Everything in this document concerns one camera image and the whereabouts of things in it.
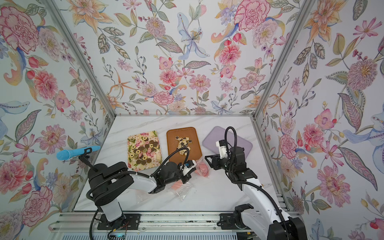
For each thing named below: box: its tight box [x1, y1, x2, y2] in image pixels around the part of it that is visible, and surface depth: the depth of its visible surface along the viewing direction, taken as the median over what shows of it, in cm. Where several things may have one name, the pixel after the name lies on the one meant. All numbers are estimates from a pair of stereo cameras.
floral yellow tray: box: [127, 130, 162, 172], surface depth 102 cm
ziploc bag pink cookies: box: [195, 156, 210, 178], surface depth 88 cm
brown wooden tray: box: [166, 127, 203, 163], surface depth 109 cm
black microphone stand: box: [78, 147, 98, 172], surface depth 81 cm
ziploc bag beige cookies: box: [171, 180, 193, 201], surface depth 85 cm
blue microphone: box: [56, 146, 101, 161], surface depth 69 cm
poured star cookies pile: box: [175, 136, 193, 156], surface depth 106 cm
